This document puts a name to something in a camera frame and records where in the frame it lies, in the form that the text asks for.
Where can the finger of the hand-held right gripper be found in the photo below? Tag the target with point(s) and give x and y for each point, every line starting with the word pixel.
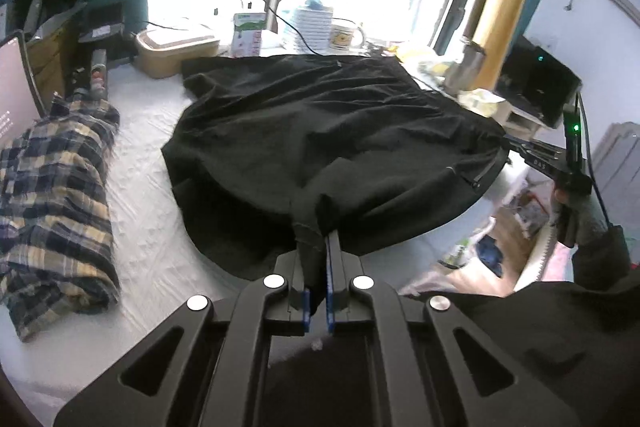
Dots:
pixel 547 167
pixel 537 149

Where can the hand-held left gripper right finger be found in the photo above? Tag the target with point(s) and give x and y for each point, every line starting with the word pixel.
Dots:
pixel 330 297

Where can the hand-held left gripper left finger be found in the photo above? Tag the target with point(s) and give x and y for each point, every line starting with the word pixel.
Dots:
pixel 306 312

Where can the black pants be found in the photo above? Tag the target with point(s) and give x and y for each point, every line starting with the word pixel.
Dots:
pixel 325 132

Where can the person's right forearm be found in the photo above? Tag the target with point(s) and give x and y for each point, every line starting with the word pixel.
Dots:
pixel 602 257

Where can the person's right hand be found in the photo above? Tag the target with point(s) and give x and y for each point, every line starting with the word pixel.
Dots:
pixel 590 219

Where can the white ribbed panel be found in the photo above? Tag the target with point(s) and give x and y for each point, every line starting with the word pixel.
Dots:
pixel 620 167

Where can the black box green light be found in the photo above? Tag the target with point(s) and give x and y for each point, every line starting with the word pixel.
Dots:
pixel 540 82

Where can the yellow plastic bag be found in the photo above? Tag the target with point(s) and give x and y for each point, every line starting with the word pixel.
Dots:
pixel 425 62

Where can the person's dark clothing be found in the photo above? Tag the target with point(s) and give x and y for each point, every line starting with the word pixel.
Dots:
pixel 525 347

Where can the white textured bedspread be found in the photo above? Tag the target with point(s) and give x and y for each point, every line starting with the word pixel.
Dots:
pixel 150 217

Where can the white mug bear print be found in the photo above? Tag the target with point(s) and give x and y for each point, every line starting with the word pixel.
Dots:
pixel 342 37

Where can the white plastic basket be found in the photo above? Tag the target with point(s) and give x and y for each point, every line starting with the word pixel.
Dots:
pixel 310 29

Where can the blue cloth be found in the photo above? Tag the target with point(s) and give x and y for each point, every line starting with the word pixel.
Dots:
pixel 315 0

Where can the green white milk carton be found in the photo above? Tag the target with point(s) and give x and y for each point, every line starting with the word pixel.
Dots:
pixel 248 34

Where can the plaid shirt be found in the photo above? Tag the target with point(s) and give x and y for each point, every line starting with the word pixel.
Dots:
pixel 50 207

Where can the beige lunch box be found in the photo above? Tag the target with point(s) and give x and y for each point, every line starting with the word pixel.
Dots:
pixel 172 52

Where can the dark tool red label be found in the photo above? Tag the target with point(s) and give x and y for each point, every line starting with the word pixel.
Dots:
pixel 98 72

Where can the black case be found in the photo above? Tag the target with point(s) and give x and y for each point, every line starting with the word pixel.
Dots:
pixel 102 22

